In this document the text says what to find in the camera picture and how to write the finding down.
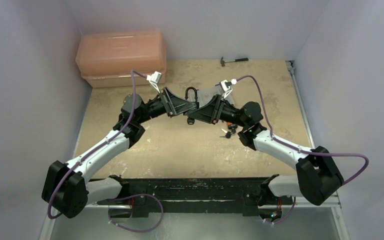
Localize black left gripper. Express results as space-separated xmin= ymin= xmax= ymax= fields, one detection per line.
xmin=136 ymin=87 xmax=196 ymax=125

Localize black Kaijing padlock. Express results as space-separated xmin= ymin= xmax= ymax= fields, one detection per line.
xmin=185 ymin=86 xmax=199 ymax=109

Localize bunch of black keys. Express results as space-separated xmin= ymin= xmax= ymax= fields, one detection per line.
xmin=220 ymin=128 xmax=236 ymax=139

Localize single black key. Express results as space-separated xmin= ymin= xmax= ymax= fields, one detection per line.
xmin=187 ymin=117 xmax=195 ymax=125

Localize orange and black padlock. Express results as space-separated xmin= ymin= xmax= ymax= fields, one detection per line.
xmin=227 ymin=122 xmax=238 ymax=130

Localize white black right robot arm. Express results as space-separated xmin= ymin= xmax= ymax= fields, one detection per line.
xmin=186 ymin=94 xmax=345 ymax=206

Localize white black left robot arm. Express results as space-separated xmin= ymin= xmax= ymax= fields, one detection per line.
xmin=42 ymin=87 xmax=199 ymax=219

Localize clear plastic screw organizer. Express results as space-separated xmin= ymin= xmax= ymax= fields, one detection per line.
xmin=197 ymin=84 xmax=235 ymax=107

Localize small hammer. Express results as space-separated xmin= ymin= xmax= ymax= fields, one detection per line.
xmin=220 ymin=56 xmax=249 ymax=67

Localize pink plastic toolbox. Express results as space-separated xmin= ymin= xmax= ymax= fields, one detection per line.
xmin=75 ymin=30 xmax=167 ymax=88

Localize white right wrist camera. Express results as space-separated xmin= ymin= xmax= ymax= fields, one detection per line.
xmin=219 ymin=78 xmax=237 ymax=99

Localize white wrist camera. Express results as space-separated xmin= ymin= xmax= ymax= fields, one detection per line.
xmin=146 ymin=71 xmax=162 ymax=94
xmin=219 ymin=78 xmax=237 ymax=99

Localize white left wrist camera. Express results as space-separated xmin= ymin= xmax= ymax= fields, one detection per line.
xmin=146 ymin=71 xmax=162 ymax=94

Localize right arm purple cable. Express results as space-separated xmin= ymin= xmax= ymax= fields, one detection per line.
xmin=235 ymin=75 xmax=370 ymax=186

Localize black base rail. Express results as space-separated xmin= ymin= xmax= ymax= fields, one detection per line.
xmin=79 ymin=174 xmax=299 ymax=220

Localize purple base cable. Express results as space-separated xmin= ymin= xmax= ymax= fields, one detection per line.
xmin=107 ymin=194 xmax=164 ymax=234

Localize aluminium frame rail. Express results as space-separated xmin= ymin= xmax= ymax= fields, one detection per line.
xmin=285 ymin=60 xmax=340 ymax=207

